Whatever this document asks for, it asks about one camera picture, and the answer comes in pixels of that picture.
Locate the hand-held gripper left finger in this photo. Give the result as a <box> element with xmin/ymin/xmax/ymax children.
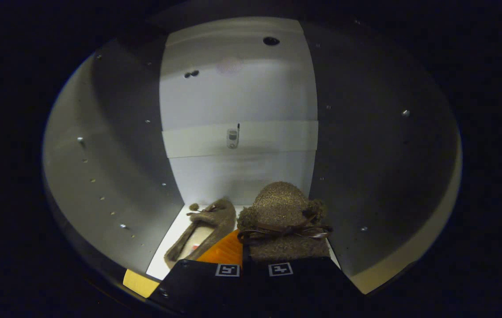
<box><xmin>147</xmin><ymin>229</ymin><xmax>243</xmax><ymax>310</ymax></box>

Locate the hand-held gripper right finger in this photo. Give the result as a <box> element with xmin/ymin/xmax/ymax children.
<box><xmin>242</xmin><ymin>256</ymin><xmax>363</xmax><ymax>310</ymax></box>

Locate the brown fuzzy shoe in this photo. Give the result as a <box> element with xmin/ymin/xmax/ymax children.
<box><xmin>164</xmin><ymin>198</ymin><xmax>237</xmax><ymax>269</ymax></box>
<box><xmin>236</xmin><ymin>181</ymin><xmax>334</xmax><ymax>262</ymax></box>

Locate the dark grey shoe cabinet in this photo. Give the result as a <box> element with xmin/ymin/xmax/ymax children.
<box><xmin>42</xmin><ymin>17</ymin><xmax>463</xmax><ymax>295</ymax></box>

